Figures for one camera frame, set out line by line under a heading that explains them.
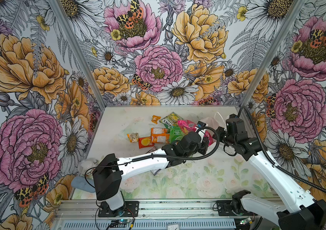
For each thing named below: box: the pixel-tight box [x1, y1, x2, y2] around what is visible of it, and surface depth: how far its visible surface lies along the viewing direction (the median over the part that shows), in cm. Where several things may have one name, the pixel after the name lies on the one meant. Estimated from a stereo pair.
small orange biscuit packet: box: [151, 115, 162, 125], surface depth 114 cm
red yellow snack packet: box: [138, 136, 155, 150], surface depth 101 cm
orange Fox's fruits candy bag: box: [150, 127, 171, 144], surface depth 102 cm
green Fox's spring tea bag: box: [159, 111, 184, 129], surface depth 114 cm
